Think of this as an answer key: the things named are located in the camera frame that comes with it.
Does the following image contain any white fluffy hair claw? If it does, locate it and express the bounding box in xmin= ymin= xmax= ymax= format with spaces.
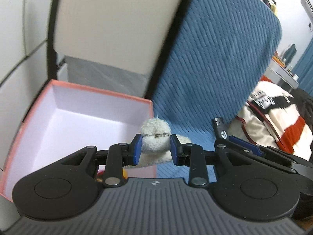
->
xmin=123 ymin=117 xmax=193 ymax=169

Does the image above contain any black cylindrical stick with print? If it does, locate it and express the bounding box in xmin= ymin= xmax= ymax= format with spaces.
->
xmin=212 ymin=117 xmax=229 ymax=139

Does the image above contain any red lion dance figurine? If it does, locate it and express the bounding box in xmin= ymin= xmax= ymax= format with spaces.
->
xmin=95 ymin=168 xmax=128 ymax=183

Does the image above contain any white black orange blanket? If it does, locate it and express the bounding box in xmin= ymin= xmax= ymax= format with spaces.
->
xmin=228 ymin=81 xmax=312 ymax=161

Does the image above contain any pink cardboard box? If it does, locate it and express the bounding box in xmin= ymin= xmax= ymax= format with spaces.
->
xmin=1 ymin=80 xmax=153 ymax=200

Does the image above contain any grey side table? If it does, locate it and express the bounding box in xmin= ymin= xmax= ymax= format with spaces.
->
xmin=264 ymin=56 xmax=299 ymax=93

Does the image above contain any blue textured sofa cover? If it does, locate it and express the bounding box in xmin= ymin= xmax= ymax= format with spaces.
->
xmin=146 ymin=0 xmax=283 ymax=184

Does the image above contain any beige chair with black frame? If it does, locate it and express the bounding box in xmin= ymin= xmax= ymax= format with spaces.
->
xmin=47 ymin=0 xmax=191 ymax=99

